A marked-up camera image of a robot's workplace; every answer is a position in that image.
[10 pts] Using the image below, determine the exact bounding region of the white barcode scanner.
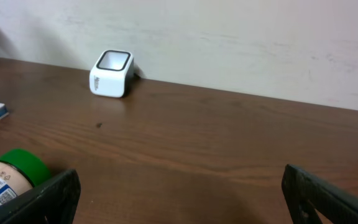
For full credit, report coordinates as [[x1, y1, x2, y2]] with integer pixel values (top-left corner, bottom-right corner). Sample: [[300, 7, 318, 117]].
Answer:
[[89, 50, 135, 98]]

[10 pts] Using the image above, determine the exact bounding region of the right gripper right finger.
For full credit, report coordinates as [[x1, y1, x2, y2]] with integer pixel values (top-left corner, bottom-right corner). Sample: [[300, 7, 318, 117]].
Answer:
[[282, 164, 358, 224]]

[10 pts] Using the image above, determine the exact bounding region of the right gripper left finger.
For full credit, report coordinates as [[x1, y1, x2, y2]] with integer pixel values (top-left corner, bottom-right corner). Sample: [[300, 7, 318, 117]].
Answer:
[[0, 169, 81, 224]]

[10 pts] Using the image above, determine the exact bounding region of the green lid jar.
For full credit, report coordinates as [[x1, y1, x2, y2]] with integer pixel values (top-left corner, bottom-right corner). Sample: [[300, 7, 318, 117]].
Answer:
[[0, 149, 52, 206]]

